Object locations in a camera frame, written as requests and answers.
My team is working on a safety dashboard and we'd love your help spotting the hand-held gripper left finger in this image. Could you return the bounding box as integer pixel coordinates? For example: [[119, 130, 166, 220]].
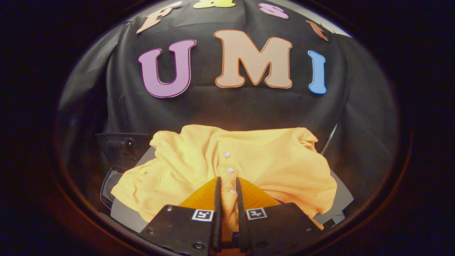
[[139, 177, 223, 255]]

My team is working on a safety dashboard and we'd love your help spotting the orange polo shirt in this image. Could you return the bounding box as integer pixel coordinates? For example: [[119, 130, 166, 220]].
[[111, 124, 337, 256]]

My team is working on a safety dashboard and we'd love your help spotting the black backdrop cloth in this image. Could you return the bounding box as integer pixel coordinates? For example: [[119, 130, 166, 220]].
[[57, 0, 398, 214]]

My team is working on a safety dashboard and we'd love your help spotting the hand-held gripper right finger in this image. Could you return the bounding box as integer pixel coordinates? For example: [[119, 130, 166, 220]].
[[235, 177, 325, 254]]

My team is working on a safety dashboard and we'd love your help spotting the beige cabinet with dark frame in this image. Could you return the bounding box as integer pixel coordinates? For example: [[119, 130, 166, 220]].
[[110, 146, 354, 234]]

